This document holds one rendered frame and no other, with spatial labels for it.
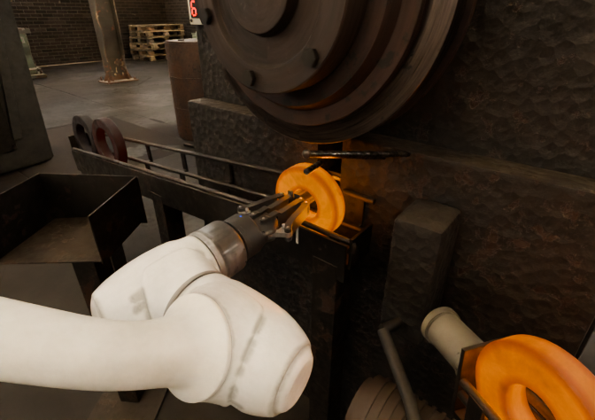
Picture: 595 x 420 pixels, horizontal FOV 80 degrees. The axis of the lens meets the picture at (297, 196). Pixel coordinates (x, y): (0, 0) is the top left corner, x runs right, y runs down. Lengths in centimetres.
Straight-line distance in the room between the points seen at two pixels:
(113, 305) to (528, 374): 46
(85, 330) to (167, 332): 6
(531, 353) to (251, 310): 29
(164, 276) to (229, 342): 15
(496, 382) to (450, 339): 8
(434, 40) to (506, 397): 43
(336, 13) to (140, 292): 40
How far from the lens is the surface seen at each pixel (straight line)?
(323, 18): 48
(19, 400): 156
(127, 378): 34
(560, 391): 45
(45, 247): 103
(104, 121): 139
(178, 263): 48
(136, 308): 48
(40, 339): 33
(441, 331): 57
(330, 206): 67
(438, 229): 57
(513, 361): 48
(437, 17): 51
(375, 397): 67
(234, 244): 54
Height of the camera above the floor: 108
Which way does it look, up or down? 27 degrees down
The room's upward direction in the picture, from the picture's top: straight up
